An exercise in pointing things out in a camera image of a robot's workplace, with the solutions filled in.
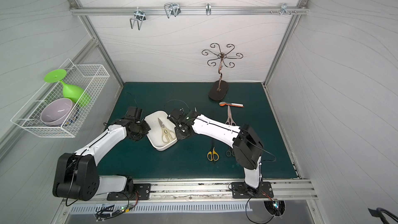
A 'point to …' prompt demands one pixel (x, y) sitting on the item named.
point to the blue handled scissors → (195, 109)
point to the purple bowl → (57, 112)
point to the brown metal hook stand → (219, 89)
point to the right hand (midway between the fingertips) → (181, 133)
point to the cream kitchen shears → (167, 134)
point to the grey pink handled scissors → (230, 120)
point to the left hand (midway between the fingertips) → (149, 130)
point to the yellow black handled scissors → (212, 155)
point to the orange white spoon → (222, 103)
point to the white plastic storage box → (154, 136)
